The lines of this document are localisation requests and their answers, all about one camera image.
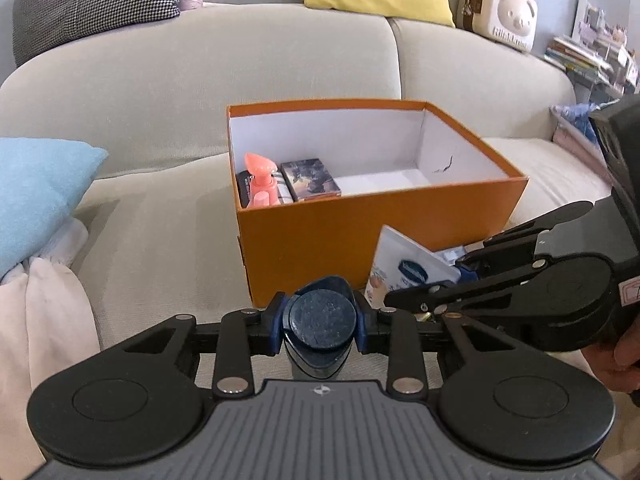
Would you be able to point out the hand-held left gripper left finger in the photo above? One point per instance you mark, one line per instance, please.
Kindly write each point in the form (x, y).
(276, 322)

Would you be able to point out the printed figure pillow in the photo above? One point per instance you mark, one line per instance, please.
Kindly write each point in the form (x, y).
(575, 115)

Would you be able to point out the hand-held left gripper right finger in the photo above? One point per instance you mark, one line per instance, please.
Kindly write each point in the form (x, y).
(364, 327)

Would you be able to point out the dark shampoo bottle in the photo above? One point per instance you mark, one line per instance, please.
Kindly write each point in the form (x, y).
(320, 320)

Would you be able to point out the orange cardboard box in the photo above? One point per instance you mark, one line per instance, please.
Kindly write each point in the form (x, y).
(325, 240)

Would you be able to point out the cream bear suitcase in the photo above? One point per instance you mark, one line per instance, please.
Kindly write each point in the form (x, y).
(500, 12)

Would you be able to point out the beige sofa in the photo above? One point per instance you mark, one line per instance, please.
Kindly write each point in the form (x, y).
(150, 85)

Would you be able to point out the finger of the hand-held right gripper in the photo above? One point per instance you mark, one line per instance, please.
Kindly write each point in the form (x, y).
(545, 220)
(475, 290)

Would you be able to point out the illustrated card box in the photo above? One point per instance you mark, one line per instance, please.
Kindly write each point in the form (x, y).
(312, 180)

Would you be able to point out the pink folded cloth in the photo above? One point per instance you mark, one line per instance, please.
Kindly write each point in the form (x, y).
(575, 155)

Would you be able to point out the light blue pillow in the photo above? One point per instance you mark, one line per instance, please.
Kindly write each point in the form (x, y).
(40, 195)

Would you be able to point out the clear cube box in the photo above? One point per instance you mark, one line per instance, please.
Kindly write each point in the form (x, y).
(452, 255)

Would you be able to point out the person's right hand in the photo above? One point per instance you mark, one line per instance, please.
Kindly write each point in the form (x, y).
(627, 360)

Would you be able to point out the salmon pink pump bottle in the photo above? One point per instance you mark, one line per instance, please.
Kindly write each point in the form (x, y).
(262, 180)

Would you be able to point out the pale pink cloth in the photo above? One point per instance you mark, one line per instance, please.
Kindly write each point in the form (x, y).
(45, 340)

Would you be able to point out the grey side shelf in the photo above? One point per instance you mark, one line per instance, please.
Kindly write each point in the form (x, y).
(592, 85)

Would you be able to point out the small yellow object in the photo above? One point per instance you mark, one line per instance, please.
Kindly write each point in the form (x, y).
(427, 316)

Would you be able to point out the stack of books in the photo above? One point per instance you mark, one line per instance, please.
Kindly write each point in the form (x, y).
(575, 57)

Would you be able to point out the houndstooth pillow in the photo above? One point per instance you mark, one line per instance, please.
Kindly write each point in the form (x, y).
(95, 5)

